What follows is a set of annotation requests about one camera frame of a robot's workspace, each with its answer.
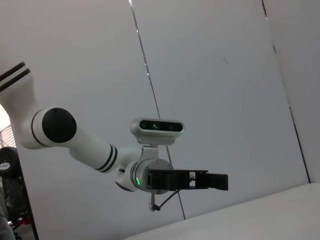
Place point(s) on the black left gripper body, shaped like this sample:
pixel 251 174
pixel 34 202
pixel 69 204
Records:
pixel 175 180

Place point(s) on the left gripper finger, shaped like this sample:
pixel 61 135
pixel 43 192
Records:
pixel 217 181

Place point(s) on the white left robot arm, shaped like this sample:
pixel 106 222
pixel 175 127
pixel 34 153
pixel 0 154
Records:
pixel 85 147

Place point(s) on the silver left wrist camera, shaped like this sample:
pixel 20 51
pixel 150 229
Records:
pixel 157 128

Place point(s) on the black vertical post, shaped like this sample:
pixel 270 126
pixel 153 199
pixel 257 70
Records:
pixel 26 195

